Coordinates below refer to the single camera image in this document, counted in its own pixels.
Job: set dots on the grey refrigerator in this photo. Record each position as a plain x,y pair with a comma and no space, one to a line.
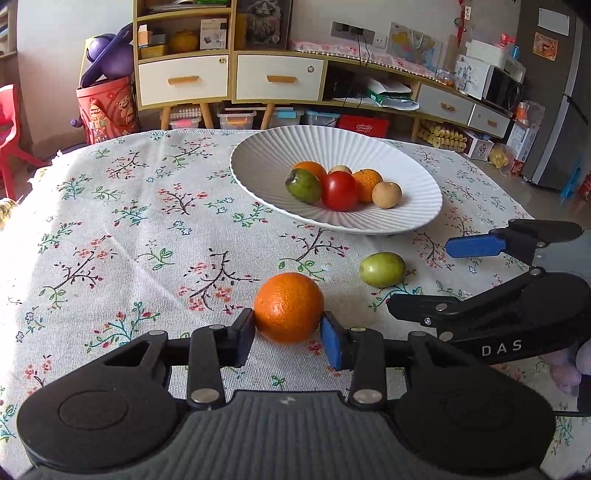
554,92

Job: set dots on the clear storage bin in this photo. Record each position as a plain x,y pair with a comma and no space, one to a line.
236,120
184,121
321,118

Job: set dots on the floral tablecloth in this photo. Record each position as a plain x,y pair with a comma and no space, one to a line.
138,240

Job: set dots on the red flat box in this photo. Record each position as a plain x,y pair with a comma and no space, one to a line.
362,125

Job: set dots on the yellow and white cabinet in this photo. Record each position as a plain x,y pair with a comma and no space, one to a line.
233,50

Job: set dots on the green round fruit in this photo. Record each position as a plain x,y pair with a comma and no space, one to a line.
382,269

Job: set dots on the wall socket panel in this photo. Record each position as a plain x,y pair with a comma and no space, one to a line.
351,33

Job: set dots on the large orange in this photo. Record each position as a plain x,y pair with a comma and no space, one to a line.
288,307

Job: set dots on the small patterned box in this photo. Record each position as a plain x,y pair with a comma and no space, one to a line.
480,148

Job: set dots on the small mandarin orange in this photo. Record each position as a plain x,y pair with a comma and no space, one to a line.
369,182

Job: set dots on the person's right hand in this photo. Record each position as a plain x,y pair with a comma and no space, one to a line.
565,374

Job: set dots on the pink lace runner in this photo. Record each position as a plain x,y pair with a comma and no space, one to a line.
360,53

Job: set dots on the purple toy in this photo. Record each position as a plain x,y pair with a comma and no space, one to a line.
108,55

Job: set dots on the white cabinet drawer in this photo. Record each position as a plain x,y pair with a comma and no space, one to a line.
279,90
182,92

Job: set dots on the microwave oven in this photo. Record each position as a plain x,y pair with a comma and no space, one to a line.
498,87

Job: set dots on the clear bin with blue lid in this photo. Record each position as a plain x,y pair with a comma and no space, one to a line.
286,115

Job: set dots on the white product box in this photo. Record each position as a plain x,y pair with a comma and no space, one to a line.
214,34

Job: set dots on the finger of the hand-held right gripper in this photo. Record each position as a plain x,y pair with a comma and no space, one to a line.
508,304
471,247

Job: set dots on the red tomato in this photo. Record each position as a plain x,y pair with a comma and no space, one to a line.
340,190

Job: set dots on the grey sideboard drawer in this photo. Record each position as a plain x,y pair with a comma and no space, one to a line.
489,117
445,99

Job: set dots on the cat picture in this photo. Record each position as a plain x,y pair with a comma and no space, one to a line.
265,21

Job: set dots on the red plastic chair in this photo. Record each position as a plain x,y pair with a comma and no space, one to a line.
11,134

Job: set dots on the green fruit with red blush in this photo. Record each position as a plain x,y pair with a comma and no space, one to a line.
303,185

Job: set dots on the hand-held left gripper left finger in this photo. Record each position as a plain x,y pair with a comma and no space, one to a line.
242,339

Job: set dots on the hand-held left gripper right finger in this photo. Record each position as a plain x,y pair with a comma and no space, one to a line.
332,344

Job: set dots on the yellow pot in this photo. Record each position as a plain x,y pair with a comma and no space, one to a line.
184,41

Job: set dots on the red printed bucket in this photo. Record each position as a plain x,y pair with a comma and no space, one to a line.
108,113

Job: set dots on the white ribbed plate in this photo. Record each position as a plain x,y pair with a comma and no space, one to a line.
268,161

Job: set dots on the yellow toy stack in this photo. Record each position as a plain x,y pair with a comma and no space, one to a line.
441,136

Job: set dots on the tan round fruit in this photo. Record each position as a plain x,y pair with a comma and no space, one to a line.
387,194
340,169

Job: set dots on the orange tomato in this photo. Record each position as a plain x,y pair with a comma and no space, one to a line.
311,168

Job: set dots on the stack of papers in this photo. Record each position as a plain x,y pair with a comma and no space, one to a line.
388,94

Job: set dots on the yellow bag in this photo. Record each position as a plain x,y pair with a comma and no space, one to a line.
498,157

